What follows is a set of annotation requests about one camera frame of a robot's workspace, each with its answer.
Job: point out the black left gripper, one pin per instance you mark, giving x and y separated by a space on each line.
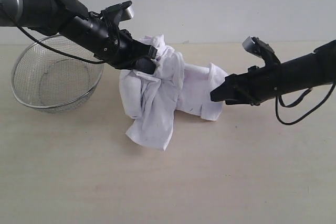
117 49

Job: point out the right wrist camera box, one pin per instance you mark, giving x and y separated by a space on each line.
260 49

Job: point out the white t-shirt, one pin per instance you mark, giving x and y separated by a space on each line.
152 99

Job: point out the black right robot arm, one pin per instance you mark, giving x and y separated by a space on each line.
314 69

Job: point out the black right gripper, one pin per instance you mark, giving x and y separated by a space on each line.
254 87

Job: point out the metal wire mesh basket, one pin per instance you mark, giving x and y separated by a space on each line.
49 82

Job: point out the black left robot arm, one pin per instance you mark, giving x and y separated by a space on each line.
47 17

